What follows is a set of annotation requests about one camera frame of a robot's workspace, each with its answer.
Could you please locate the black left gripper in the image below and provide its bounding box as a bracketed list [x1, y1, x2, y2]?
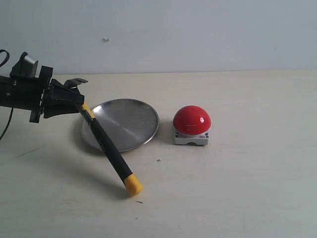
[29, 66, 86, 123]

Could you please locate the black yellow claw hammer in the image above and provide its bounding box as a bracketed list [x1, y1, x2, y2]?
[63, 78, 144, 198]

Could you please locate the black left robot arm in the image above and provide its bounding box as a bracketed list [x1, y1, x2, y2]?
[0, 66, 88, 123]

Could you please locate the red dome push button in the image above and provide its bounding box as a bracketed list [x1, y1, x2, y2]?
[172, 105, 212, 146]

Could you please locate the round steel plate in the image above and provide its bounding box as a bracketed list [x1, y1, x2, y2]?
[92, 99, 159, 153]

